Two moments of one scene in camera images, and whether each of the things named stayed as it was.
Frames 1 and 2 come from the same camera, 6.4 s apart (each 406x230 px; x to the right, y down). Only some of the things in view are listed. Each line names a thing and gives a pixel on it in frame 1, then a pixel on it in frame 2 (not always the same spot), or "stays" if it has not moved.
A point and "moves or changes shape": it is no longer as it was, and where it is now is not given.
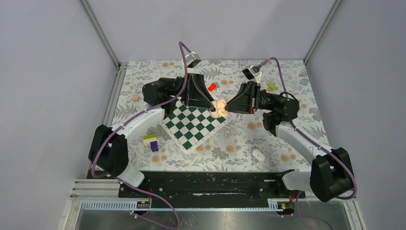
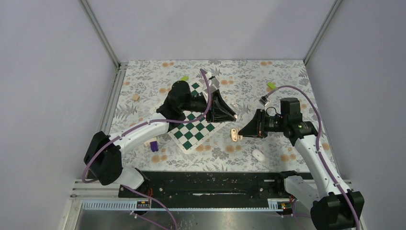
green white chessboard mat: x=191 y=126 stays
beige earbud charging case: x=220 y=111 moves or changes shape
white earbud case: x=258 y=155 stays
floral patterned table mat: x=242 y=143 stays
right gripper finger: x=244 y=102 → x=253 y=128
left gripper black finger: x=198 y=95 → x=219 y=111
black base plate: x=211 y=189 stays
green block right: x=271 y=85 stays
